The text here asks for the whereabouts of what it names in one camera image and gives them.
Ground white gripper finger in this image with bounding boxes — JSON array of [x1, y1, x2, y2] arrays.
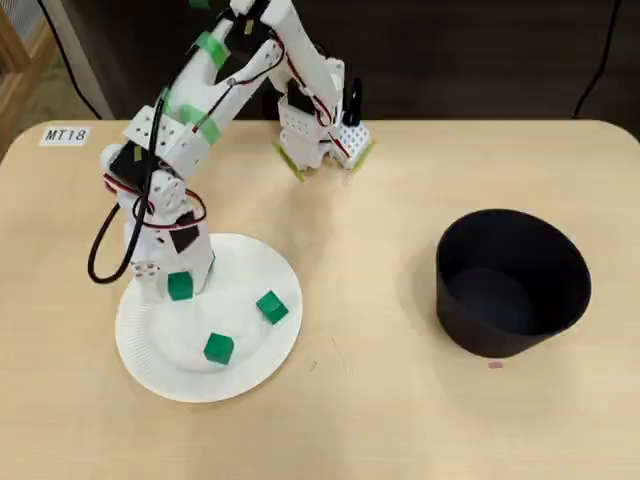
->
[[132, 262, 166, 304], [191, 251, 218, 298]]

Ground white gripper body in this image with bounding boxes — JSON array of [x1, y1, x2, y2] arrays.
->
[[126, 218, 215, 275]]

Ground green cube block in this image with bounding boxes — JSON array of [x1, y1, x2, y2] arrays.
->
[[202, 332, 236, 366], [255, 289, 289, 325], [166, 271, 194, 302]]

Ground white paper plate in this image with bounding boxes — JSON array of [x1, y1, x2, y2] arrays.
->
[[114, 232, 305, 404]]

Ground black pot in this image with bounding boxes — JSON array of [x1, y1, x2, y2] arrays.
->
[[434, 208, 593, 359]]

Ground green tape strip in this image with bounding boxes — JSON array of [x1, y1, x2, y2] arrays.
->
[[177, 103, 222, 146], [192, 30, 232, 66]]

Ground yellow-green base board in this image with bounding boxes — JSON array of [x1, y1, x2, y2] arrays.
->
[[272, 137, 377, 184]]

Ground white MT18 label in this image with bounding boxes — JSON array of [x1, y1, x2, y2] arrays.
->
[[38, 124, 93, 148]]

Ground white mesh panel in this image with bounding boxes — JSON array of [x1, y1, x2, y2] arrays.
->
[[7, 0, 49, 56]]

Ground red black servo wire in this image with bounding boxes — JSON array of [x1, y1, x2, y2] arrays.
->
[[103, 172, 209, 234], [299, 84, 354, 161]]

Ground black camera cable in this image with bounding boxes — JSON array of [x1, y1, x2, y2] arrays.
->
[[87, 87, 174, 285]]

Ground black background cable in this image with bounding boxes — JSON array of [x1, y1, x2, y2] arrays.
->
[[37, 0, 104, 121], [572, 0, 621, 120]]

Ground wooden furniture frame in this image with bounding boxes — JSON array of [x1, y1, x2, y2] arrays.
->
[[0, 9, 56, 166]]

